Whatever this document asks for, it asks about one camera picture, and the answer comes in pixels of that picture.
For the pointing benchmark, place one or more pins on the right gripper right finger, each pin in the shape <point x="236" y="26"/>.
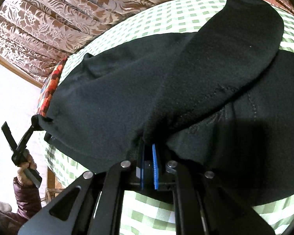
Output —
<point x="201" y="205"/>

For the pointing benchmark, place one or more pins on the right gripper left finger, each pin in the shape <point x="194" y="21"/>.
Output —
<point x="92" y="204"/>

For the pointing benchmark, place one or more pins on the black embroidered pants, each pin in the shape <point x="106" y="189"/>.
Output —
<point x="222" y="96"/>

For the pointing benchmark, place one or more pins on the left forearm maroon sleeve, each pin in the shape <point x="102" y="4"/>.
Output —
<point x="29" y="204"/>

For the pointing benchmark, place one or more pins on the left hand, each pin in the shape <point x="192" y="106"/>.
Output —
<point x="30" y="163"/>

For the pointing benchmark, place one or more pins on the green white checkered bedsheet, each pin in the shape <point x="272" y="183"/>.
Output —
<point x="141" y="214"/>

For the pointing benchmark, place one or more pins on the multicolour checkered pillow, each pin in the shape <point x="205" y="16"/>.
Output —
<point x="49" y="88"/>

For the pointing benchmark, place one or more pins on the brown floral curtain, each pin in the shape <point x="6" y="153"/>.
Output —
<point x="36" y="34"/>

